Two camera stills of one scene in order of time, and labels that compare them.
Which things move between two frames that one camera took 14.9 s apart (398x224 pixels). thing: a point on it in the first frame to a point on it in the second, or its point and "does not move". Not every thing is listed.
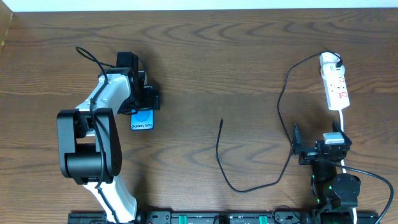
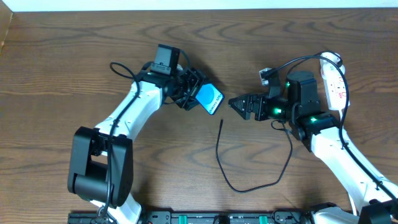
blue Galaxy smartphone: (142, 119) to (209, 97)
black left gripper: (150, 101) to (189, 90)
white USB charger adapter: (328, 65) does not move
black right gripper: (311, 152) to (256, 107)
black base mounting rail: (217, 217) does not move
